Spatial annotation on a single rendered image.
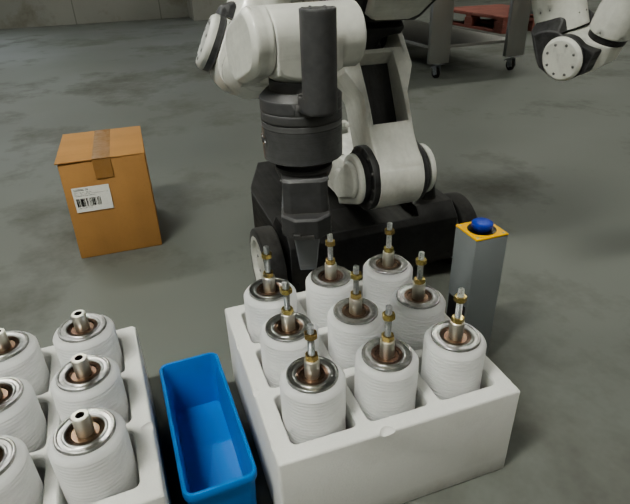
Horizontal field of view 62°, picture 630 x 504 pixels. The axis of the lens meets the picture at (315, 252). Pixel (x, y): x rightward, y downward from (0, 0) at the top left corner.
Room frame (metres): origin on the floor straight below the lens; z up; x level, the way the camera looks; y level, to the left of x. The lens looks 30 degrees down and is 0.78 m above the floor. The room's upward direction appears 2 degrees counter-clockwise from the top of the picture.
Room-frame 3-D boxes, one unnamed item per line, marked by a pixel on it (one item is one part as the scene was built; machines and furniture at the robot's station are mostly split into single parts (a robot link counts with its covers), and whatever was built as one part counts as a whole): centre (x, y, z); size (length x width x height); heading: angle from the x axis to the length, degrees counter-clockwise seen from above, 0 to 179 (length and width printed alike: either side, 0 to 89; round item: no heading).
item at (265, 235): (1.14, 0.12, 0.10); 0.20 x 0.05 x 0.20; 19
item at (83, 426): (0.48, 0.30, 0.26); 0.02 x 0.02 x 0.03
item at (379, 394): (0.61, -0.10, 0.16); 0.10 x 0.10 x 0.18
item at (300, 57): (0.56, 0.00, 0.68); 0.11 x 0.11 x 0.11; 22
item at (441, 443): (0.72, -0.06, 0.09); 0.39 x 0.39 x 0.18; 18
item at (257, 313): (0.79, 0.08, 0.16); 0.10 x 0.10 x 0.18
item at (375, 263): (0.87, -0.14, 0.25); 0.08 x 0.08 x 0.01
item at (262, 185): (1.45, -0.06, 0.19); 0.64 x 0.52 x 0.33; 19
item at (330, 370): (0.57, 0.01, 0.25); 0.08 x 0.08 x 0.01
